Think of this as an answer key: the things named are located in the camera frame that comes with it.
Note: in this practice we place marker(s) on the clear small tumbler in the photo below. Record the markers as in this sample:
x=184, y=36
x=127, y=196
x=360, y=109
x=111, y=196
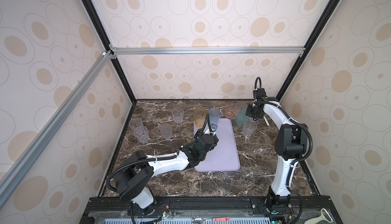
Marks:
x=178, y=115

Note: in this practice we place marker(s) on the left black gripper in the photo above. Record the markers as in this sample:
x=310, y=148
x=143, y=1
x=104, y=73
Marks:
x=213, y=144

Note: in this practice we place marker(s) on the teal dimpled plastic cup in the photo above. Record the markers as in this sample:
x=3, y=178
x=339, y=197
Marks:
x=242, y=117

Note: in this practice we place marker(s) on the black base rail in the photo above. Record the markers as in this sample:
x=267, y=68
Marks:
x=192, y=210

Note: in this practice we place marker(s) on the frosted plastic cup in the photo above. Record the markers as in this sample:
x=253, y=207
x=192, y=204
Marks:
x=166, y=130

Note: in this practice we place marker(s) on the aluminium frame bar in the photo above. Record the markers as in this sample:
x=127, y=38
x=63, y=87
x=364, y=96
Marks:
x=208, y=50
x=22, y=166

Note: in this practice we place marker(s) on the amber plastic cup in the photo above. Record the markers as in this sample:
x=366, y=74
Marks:
x=199, y=115

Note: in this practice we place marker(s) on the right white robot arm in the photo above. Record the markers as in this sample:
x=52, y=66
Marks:
x=293, y=144

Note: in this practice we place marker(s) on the clear tumbler left back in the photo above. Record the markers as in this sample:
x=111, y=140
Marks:
x=134, y=123

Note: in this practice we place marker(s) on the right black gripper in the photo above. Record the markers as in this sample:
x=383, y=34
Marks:
x=249, y=112

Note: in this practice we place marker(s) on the aluminium frame bar back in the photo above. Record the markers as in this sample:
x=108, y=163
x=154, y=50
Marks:
x=208, y=50

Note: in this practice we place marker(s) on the clear tumbler left front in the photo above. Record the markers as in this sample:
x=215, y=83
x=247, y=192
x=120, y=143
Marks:
x=142, y=135

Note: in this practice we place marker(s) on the aluminium frame bar left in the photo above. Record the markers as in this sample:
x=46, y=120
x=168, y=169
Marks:
x=22, y=166

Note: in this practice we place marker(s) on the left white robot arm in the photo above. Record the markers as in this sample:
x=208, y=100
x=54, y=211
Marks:
x=130, y=179

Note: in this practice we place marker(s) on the brown bottle black cap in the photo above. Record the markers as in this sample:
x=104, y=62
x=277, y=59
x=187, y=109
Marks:
x=274, y=140

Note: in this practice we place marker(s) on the white peeler tool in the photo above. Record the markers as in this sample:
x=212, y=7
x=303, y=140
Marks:
x=324, y=216

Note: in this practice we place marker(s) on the blue grey plastic cup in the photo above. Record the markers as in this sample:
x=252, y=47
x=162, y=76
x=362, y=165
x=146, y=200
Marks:
x=214, y=115

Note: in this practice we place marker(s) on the lavender plastic tray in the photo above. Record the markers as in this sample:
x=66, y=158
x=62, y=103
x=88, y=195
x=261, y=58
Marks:
x=224, y=157

